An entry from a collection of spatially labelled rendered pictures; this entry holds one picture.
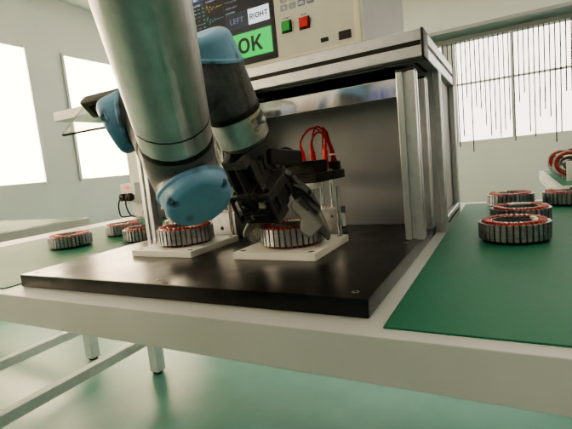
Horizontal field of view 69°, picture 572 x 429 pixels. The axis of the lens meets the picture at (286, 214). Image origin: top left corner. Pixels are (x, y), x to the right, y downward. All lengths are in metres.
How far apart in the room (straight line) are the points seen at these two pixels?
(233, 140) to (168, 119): 0.20
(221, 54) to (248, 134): 0.11
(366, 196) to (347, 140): 0.13
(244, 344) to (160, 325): 0.13
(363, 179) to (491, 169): 6.16
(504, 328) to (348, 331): 0.14
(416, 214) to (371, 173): 0.22
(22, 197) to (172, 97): 5.45
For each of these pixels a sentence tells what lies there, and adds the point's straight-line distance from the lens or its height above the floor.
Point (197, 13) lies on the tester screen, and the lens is 1.01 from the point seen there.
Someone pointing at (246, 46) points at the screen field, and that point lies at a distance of 0.92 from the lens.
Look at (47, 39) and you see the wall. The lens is 6.39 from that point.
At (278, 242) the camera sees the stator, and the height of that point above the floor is 0.80.
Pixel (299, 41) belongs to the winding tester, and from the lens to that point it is 0.86.
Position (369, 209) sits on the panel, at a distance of 0.92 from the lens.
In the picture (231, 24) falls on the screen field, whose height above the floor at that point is 1.22.
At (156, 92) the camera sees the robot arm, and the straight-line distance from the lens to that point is 0.37.
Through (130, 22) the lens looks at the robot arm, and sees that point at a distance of 0.34.
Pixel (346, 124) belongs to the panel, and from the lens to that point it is 0.93.
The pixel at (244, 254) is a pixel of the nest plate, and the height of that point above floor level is 0.78.
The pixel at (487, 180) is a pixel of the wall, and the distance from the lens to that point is 7.05.
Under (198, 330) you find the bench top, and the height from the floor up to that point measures 0.73.
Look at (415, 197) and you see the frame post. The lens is 0.73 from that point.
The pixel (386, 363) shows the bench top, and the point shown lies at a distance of 0.43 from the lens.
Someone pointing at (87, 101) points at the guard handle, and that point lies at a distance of 0.77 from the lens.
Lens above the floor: 0.92
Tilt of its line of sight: 7 degrees down
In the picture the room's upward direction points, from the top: 6 degrees counter-clockwise
